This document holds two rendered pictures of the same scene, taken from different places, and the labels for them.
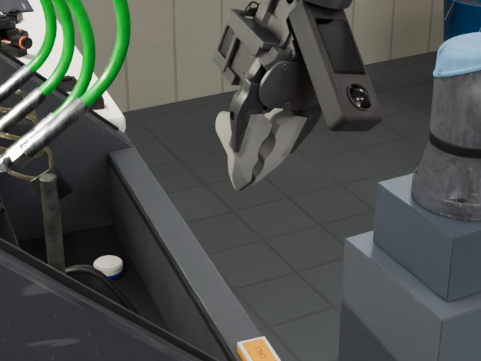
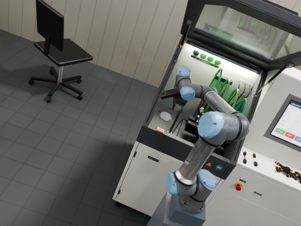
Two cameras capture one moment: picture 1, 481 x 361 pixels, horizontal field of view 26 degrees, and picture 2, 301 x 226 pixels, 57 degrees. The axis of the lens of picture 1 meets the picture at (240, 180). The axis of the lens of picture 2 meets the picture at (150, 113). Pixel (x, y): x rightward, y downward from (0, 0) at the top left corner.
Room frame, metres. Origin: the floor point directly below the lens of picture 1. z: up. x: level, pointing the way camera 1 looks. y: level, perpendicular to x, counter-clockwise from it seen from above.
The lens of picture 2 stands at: (1.32, -1.48, 2.11)
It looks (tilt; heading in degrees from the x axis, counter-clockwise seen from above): 35 degrees down; 112
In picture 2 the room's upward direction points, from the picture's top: 23 degrees clockwise
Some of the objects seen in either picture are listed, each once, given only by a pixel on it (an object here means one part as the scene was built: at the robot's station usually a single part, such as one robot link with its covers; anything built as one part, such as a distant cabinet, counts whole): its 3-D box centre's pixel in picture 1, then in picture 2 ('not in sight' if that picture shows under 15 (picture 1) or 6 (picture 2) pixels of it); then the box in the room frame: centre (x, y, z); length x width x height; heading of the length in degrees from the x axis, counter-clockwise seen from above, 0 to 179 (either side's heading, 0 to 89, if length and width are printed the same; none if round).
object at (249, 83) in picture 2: not in sight; (238, 94); (1.09, 0.61, 1.20); 0.13 x 0.03 x 0.31; 21
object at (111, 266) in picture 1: (108, 266); not in sight; (1.20, 0.18, 0.84); 0.04 x 0.04 x 0.01
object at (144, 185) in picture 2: not in sight; (163, 189); (1.05, 0.04, 0.44); 0.65 x 0.02 x 0.68; 21
